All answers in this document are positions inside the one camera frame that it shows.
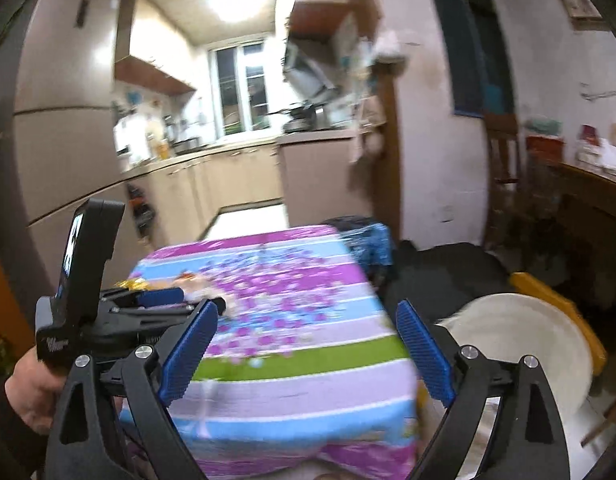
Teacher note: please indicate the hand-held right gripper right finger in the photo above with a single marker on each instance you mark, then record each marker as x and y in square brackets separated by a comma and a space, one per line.
[423, 350]

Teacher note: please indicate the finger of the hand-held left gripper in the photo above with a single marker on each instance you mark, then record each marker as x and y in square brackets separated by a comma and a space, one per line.
[160, 296]
[152, 314]

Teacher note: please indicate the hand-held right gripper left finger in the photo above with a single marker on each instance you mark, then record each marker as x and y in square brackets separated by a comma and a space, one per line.
[187, 355]

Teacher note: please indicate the gold foil wrapper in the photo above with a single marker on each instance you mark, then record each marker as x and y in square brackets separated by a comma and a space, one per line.
[132, 285]

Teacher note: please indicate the white plastic bucket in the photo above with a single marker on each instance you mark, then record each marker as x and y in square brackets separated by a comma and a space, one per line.
[518, 340]

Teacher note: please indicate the person's left forearm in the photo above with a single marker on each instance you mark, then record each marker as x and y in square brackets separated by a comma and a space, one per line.
[7, 440]

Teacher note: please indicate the person's left hand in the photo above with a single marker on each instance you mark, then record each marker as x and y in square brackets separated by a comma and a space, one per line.
[32, 395]

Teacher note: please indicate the grey refrigerator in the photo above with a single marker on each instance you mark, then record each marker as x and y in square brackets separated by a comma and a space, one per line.
[62, 160]

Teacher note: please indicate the blue patterned cloth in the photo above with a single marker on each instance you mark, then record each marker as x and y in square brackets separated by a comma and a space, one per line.
[370, 250]

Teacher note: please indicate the colourful patterned tablecloth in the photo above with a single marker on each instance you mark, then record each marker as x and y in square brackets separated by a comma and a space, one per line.
[298, 310]

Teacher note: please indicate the beige kitchen cabinets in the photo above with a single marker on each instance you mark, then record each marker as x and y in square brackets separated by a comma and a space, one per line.
[248, 175]

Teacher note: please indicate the yellow plastic container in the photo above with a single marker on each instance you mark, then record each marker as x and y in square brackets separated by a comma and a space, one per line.
[583, 330]

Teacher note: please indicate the wooden stick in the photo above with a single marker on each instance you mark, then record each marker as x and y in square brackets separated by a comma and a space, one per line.
[599, 430]

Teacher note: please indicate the brown wooden pillar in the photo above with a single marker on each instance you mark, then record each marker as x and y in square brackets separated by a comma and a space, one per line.
[385, 160]

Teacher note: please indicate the wooden chair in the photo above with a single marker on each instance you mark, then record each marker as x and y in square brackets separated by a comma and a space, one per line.
[503, 160]

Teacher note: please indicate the wooden desk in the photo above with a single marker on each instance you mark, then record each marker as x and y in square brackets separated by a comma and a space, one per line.
[578, 210]

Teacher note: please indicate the hanging plastic bags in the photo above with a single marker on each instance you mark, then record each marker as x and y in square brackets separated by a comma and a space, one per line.
[367, 145]

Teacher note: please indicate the black frying pan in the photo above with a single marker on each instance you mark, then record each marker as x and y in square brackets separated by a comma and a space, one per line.
[298, 120]

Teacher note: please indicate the kitchen window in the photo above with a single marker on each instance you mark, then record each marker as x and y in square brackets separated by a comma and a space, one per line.
[242, 85]

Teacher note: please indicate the metal range hood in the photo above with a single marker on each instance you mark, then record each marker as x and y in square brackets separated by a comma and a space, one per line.
[308, 75]

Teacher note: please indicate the white plastic bag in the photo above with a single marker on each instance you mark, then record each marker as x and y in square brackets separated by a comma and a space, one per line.
[608, 155]

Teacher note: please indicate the dark blue window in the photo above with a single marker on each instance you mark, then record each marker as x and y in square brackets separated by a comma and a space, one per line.
[468, 50]

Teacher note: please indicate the wall kitchen cabinet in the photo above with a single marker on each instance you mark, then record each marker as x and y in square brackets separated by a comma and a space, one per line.
[147, 60]

